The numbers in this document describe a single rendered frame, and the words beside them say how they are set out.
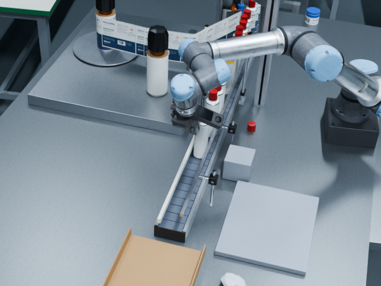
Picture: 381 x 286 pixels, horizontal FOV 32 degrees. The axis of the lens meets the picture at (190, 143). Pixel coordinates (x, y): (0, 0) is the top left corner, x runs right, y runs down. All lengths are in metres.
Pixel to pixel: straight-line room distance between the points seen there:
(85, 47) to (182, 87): 1.17
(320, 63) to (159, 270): 0.84
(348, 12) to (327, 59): 3.39
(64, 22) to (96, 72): 2.26
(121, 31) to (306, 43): 1.01
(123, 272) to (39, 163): 0.62
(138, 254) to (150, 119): 0.67
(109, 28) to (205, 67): 1.01
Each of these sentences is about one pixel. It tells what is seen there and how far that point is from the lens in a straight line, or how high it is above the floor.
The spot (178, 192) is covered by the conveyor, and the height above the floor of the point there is 0.88.
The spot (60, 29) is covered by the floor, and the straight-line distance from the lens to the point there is 5.07.
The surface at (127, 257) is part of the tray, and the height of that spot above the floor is 0.83.
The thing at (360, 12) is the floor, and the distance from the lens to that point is 5.60.
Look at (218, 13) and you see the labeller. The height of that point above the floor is 1.03.
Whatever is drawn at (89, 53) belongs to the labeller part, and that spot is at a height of 0.89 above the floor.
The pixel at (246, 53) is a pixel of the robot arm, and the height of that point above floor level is 1.34.
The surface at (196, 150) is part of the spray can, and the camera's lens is 2.43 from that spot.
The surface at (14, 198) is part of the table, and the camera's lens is 2.41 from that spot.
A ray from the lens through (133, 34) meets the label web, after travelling 2.92.
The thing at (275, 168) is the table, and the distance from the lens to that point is 2.53.
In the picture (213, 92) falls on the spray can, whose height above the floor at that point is 1.08.
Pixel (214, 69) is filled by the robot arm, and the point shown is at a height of 1.38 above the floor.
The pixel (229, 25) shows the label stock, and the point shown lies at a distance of 3.03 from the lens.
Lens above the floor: 2.46
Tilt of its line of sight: 39 degrees down
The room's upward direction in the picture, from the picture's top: 3 degrees clockwise
